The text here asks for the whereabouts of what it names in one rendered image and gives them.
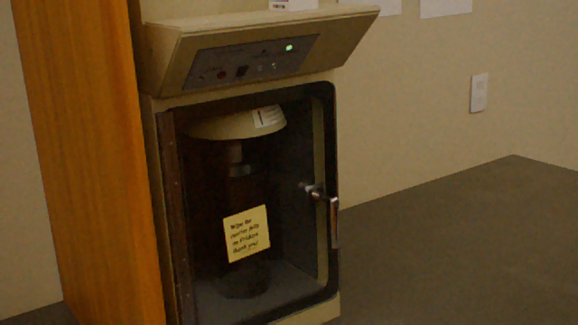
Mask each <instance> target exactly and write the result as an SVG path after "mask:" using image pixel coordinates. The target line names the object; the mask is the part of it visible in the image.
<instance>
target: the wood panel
mask: <svg viewBox="0 0 578 325"><path fill-rule="evenodd" d="M10 3H11V7H12V13H13V18H14V27H15V31H16V37H17V41H18V47H19V52H20V57H21V63H22V67H23V81H24V85H25V91H26V96H27V101H28V107H29V111H30V117H31V121H32V126H33V135H34V141H35V145H36V151H37V155H38V161H39V165H40V171H41V176H42V185H43V189H44V195H45V199H46V205H47V210H48V215H49V221H50V225H51V233H52V239H53V244H54V249H55V254H56V259H57V265H58V269H59V275H60V279H61V288H62V293H63V299H64V301H65V302H66V303H67V304H68V306H69V307H70V309H71V311H72V312H73V313H74V315H75V318H76V319H77V321H78V322H79V324H80V325H167V322H166V315H165V308H164V300H163V287H162V279H161V273H160V266H159V258H158V250H157V243H156V235H155V228H154V215H153V208H152V201H151V193H150V186H149V179H148V172H147V164H146V157H145V143H144V136H143V128H142V121H141V115H140V107H139V100H138V93H137V85H136V77H135V64H134V57H133V50H132V43H131V35H130V28H129V21H128V14H127V7H126V0H10Z"/></svg>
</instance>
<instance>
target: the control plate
mask: <svg viewBox="0 0 578 325"><path fill-rule="evenodd" d="M319 36H320V33H317V34H310V35H304V36H296V37H290V38H283V39H277V40H270V41H263V42H251V43H243V44H237V45H229V46H224V47H217V48H210V49H203V50H198V51H197V53H196V56H195V58H194V61H193V63H192V65H191V68H190V71H189V73H188V76H187V78H186V80H185V82H184V85H183V87H182V91H184V90H189V89H195V88H205V87H210V86H216V85H221V84H227V83H231V82H237V81H242V80H247V79H257V78H263V77H268V76H274V75H279V74H284V73H289V72H295V71H297V70H298V69H299V68H300V67H301V66H302V64H303V62H304V60H305V58H306V57H307V55H308V53H309V52H310V50H311V49H312V47H313V45H314V44H315V42H316V41H317V39H318V37H319ZM288 45H292V46H293V47H292V48H291V49H290V50H288V51H287V50H286V49H285V48H286V47H287V46H288ZM263 49H267V52H266V53H264V54H261V53H260V52H261V51H262V50H263ZM288 61H289V62H290V64H289V65H290V66H289V67H287V66H285V65H284V64H285V63H286V62H288ZM273 64H277V65H276V68H275V69H274V68H272V67H271V66H272V65H273ZM244 66H249V67H248V68H247V71H246V73H245V75H244V76H241V77H235V78H234V76H235V74H236V72H237V70H238V68H239V67H244ZM259 66H262V67H263V68H262V70H257V69H256V68H257V67H259ZM224 70H225V71H226V72H227V76H226V77H225V78H223V79H218V77H217V75H218V74H219V73H220V72H221V71H224ZM201 75H205V76H206V78H205V79H202V80H198V77H199V76H201Z"/></svg>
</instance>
